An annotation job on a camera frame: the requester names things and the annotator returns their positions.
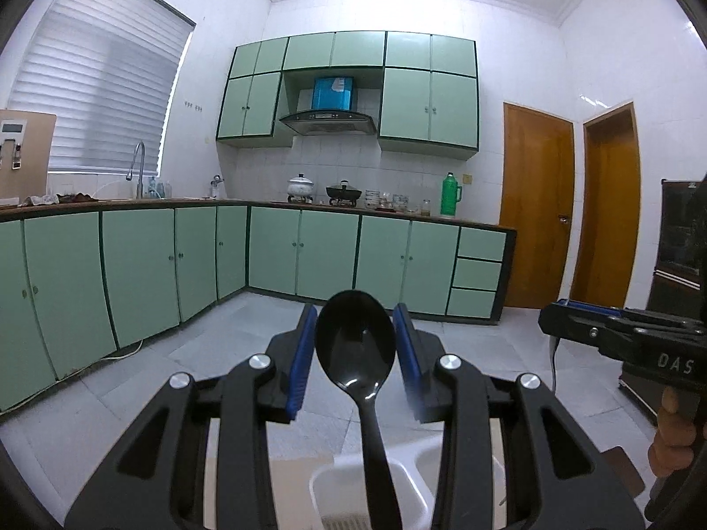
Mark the green cabinets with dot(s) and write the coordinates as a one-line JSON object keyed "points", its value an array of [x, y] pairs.
{"points": [[411, 92], [82, 281]]}

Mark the white utensil holder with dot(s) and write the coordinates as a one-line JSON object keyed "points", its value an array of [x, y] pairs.
{"points": [[342, 490]]}

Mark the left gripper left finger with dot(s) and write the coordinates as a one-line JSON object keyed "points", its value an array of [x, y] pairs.
{"points": [[154, 476]]}

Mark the kitchen faucet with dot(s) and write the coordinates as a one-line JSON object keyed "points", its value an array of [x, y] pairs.
{"points": [[136, 168]]}

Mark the brown chair seat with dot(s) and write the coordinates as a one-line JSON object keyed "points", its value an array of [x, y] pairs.
{"points": [[625, 470]]}

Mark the brown board with device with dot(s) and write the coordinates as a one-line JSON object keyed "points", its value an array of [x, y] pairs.
{"points": [[26, 138]]}

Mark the upper green cabinets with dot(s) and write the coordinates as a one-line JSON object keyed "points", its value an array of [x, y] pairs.
{"points": [[411, 92]]}

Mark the black wok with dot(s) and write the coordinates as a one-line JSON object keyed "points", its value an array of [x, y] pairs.
{"points": [[343, 195]]}

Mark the range hood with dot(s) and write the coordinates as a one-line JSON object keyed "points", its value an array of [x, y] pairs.
{"points": [[332, 111]]}

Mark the white pot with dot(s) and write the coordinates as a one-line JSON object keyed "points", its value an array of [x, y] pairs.
{"points": [[300, 189]]}

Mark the right hand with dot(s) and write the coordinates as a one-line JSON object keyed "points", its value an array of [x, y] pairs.
{"points": [[671, 449]]}

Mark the right wooden door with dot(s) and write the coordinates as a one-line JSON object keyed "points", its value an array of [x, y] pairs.
{"points": [[611, 209]]}

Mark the black cabinet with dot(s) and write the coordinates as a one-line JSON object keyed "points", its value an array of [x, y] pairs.
{"points": [[676, 281]]}

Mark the wooden door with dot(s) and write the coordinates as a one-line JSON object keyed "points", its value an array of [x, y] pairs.
{"points": [[611, 209], [537, 201]]}

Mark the black plastic spoon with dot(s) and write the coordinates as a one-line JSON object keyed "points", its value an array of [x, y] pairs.
{"points": [[355, 345]]}

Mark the green thermos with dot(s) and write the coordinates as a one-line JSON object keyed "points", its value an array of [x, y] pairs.
{"points": [[451, 194]]}

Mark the window blind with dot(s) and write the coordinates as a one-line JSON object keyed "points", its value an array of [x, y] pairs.
{"points": [[107, 70]]}

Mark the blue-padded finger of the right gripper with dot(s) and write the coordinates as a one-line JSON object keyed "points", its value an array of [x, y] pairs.
{"points": [[581, 323]]}

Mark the left wooden door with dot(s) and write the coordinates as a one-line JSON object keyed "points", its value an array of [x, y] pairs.
{"points": [[537, 201]]}

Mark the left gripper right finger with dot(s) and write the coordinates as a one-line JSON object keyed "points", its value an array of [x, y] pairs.
{"points": [[512, 457]]}

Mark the lower green cabinets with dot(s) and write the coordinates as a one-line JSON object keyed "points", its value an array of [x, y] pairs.
{"points": [[82, 281]]}

